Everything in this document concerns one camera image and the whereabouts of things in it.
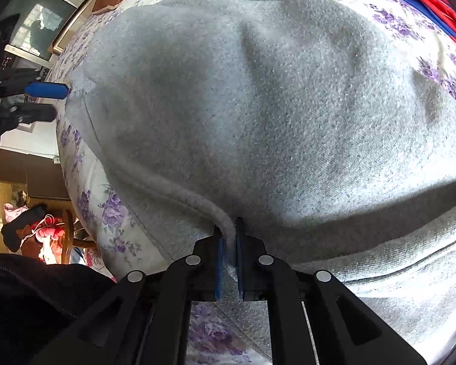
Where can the purple floral bed quilt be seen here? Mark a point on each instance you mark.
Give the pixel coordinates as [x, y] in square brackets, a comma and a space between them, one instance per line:
[98, 212]

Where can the grey sweatpants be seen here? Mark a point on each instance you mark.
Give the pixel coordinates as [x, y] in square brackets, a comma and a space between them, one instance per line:
[299, 116]

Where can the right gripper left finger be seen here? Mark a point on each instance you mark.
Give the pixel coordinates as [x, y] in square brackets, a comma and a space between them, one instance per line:
[144, 318]

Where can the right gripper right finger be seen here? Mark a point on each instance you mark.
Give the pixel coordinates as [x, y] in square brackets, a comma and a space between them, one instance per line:
[313, 317]

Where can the wooden chair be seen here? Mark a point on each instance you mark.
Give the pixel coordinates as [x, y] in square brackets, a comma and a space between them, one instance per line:
[69, 241]

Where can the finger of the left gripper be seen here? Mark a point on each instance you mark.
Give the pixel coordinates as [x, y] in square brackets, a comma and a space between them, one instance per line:
[33, 112]
[49, 90]

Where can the mirror with wooden frame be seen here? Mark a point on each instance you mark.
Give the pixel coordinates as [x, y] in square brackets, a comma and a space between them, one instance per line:
[42, 28]

